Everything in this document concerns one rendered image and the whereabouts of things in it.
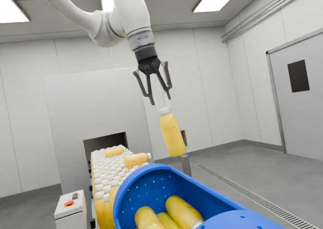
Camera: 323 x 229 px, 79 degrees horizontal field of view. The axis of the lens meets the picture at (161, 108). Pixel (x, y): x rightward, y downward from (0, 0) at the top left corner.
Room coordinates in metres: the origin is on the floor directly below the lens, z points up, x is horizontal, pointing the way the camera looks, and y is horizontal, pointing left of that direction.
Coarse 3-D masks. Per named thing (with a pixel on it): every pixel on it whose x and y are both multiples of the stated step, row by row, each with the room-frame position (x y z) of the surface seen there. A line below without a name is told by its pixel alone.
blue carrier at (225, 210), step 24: (144, 168) 0.66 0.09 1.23; (168, 168) 0.66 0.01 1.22; (120, 192) 0.62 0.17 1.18; (144, 192) 0.68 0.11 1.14; (168, 192) 0.71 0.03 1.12; (192, 192) 0.70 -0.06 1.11; (216, 192) 0.44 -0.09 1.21; (120, 216) 0.65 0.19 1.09; (216, 216) 0.32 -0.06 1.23; (240, 216) 0.31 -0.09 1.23
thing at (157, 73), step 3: (153, 63) 0.68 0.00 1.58; (153, 66) 0.69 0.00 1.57; (156, 66) 0.69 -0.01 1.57; (156, 69) 0.69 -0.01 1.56; (156, 72) 0.69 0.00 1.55; (159, 72) 0.69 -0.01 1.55; (156, 75) 0.72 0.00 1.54; (159, 75) 0.70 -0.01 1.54; (159, 78) 0.70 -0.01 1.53; (159, 81) 0.72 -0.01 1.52; (162, 81) 0.71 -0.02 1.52; (162, 84) 0.71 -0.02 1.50; (165, 84) 0.71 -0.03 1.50; (162, 87) 0.73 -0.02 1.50; (165, 87) 0.71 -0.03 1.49; (165, 90) 0.71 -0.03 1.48; (168, 90) 0.71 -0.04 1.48
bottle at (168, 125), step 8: (168, 112) 0.72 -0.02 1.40; (160, 120) 0.72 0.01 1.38; (168, 120) 0.70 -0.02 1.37; (168, 128) 0.70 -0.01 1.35; (176, 128) 0.71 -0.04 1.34; (168, 136) 0.70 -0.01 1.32; (176, 136) 0.70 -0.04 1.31; (168, 144) 0.71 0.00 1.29; (176, 144) 0.70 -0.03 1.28; (184, 144) 0.73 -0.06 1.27; (176, 152) 0.71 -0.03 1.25; (184, 152) 0.71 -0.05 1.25
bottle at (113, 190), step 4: (116, 184) 0.86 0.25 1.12; (112, 188) 0.85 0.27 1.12; (116, 188) 0.85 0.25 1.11; (112, 192) 0.84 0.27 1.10; (116, 192) 0.83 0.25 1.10; (112, 196) 0.83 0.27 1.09; (112, 200) 0.82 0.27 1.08; (112, 204) 0.82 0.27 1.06; (112, 208) 0.81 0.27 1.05; (112, 212) 0.81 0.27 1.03; (112, 216) 0.81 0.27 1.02; (112, 220) 0.81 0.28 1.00
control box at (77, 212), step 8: (80, 192) 0.92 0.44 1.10; (64, 200) 0.85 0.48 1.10; (80, 200) 0.82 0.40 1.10; (56, 208) 0.78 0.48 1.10; (64, 208) 0.77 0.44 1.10; (72, 208) 0.76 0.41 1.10; (80, 208) 0.76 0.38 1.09; (56, 216) 0.73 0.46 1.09; (64, 216) 0.74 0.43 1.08; (72, 216) 0.75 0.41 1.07; (80, 216) 0.76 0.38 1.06; (56, 224) 0.73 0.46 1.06; (64, 224) 0.74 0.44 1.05; (72, 224) 0.75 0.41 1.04; (80, 224) 0.76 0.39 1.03
